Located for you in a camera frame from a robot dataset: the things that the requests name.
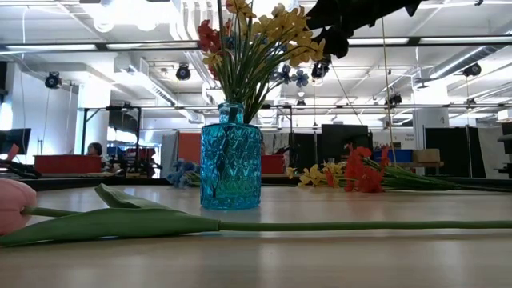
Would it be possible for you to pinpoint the black overhead frame bar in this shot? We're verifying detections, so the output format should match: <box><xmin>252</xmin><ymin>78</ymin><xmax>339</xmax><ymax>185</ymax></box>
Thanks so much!
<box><xmin>0</xmin><ymin>35</ymin><xmax>512</xmax><ymax>52</ymax></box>

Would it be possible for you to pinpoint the blue patterned glass vase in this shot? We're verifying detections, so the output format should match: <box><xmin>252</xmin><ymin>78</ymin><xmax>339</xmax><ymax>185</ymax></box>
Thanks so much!
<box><xmin>199</xmin><ymin>102</ymin><xmax>263</xmax><ymax>210</ymax></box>

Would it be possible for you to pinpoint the black table edge rail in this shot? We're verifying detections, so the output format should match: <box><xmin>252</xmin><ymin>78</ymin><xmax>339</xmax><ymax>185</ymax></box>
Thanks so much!
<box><xmin>19</xmin><ymin>174</ymin><xmax>512</xmax><ymax>193</ymax></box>

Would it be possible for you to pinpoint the black equipment silhouette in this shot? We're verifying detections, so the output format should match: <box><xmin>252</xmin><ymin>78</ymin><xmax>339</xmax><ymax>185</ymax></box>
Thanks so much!
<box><xmin>495</xmin><ymin>122</ymin><xmax>512</xmax><ymax>179</ymax></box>

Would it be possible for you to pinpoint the silver ventilation duct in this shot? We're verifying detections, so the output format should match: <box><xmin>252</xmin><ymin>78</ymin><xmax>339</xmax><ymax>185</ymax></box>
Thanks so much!
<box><xmin>415</xmin><ymin>44</ymin><xmax>512</xmax><ymax>83</ymax></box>

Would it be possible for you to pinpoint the black metal frame stand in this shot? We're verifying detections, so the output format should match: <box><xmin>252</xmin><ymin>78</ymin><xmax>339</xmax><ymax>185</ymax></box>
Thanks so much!
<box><xmin>81</xmin><ymin>106</ymin><xmax>143</xmax><ymax>157</ymax></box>

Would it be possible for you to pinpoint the narrow black partition panel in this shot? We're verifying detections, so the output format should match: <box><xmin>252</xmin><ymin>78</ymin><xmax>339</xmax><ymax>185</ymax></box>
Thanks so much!
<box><xmin>287</xmin><ymin>132</ymin><xmax>321</xmax><ymax>174</ymax></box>

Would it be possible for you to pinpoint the wide black partition panel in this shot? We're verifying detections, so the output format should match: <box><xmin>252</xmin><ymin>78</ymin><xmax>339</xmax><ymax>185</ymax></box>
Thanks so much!
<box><xmin>424</xmin><ymin>126</ymin><xmax>487</xmax><ymax>179</ymax></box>

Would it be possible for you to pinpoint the yellow artificial flower bunch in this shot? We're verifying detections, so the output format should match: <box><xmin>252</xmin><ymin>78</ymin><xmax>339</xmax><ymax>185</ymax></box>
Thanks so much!
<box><xmin>285</xmin><ymin>159</ymin><xmax>349</xmax><ymax>189</ymax></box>
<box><xmin>202</xmin><ymin>0</ymin><xmax>327</xmax><ymax>125</ymax></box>

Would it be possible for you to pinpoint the brown cardboard box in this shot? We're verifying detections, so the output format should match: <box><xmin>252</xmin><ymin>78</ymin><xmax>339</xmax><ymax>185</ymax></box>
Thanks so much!
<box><xmin>412</xmin><ymin>148</ymin><xmax>442</xmax><ymax>163</ymax></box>

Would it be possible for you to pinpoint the black cable bundle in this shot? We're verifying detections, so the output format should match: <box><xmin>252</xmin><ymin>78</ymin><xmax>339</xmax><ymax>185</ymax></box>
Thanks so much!
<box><xmin>0</xmin><ymin>158</ymin><xmax>41</xmax><ymax>179</ymax></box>

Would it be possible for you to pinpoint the blue plastic bin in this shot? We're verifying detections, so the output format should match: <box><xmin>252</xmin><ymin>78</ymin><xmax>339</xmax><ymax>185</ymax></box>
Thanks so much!
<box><xmin>371</xmin><ymin>149</ymin><xmax>414</xmax><ymax>164</ymax></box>

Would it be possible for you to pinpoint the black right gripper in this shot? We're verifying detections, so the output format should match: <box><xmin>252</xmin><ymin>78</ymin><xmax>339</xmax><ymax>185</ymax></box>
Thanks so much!
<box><xmin>306</xmin><ymin>0</ymin><xmax>423</xmax><ymax>60</ymax></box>

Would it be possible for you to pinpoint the dark workstation equipment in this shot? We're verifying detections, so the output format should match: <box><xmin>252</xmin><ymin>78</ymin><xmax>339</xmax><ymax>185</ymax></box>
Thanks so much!
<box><xmin>104</xmin><ymin>146</ymin><xmax>163</xmax><ymax>179</ymax></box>

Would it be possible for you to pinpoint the grey partition panel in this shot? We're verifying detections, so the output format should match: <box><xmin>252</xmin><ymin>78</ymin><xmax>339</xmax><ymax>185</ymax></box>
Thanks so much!
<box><xmin>159</xmin><ymin>130</ymin><xmax>179</xmax><ymax>179</ymax></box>

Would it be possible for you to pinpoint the large black monitor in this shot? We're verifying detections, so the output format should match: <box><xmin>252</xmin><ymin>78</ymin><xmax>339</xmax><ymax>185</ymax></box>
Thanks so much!
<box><xmin>321</xmin><ymin>123</ymin><xmax>370</xmax><ymax>163</ymax></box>

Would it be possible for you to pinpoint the thin hanging pole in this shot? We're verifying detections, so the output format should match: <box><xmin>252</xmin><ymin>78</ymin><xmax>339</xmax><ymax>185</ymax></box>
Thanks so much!
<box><xmin>379</xmin><ymin>15</ymin><xmax>398</xmax><ymax>177</ymax></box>

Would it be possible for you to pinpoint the blue artificial flower bunch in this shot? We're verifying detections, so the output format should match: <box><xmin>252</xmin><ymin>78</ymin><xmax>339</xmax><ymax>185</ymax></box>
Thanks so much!
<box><xmin>222</xmin><ymin>34</ymin><xmax>311</xmax><ymax>90</ymax></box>
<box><xmin>166</xmin><ymin>158</ymin><xmax>202</xmax><ymax>189</ymax></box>

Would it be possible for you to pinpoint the pink artificial tulip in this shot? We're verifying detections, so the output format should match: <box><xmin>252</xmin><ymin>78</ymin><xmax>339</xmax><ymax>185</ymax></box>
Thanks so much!
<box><xmin>0</xmin><ymin>178</ymin><xmax>512</xmax><ymax>248</ymax></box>

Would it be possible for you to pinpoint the small red box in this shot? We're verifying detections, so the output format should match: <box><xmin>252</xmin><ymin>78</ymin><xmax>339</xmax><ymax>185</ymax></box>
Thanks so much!
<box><xmin>262</xmin><ymin>154</ymin><xmax>286</xmax><ymax>175</ymax></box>

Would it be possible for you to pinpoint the dark computer monitor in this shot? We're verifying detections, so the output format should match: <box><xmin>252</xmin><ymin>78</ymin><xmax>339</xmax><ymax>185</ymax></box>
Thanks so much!
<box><xmin>0</xmin><ymin>127</ymin><xmax>32</xmax><ymax>156</ymax></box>

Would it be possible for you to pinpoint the orange partition panel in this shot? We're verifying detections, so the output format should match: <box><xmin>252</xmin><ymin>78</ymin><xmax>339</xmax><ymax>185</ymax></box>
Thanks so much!
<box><xmin>177</xmin><ymin>132</ymin><xmax>203</xmax><ymax>166</ymax></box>

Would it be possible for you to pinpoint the long red bin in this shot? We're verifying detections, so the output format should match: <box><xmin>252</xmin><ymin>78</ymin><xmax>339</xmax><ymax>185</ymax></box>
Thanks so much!
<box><xmin>34</xmin><ymin>154</ymin><xmax>104</xmax><ymax>175</ymax></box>

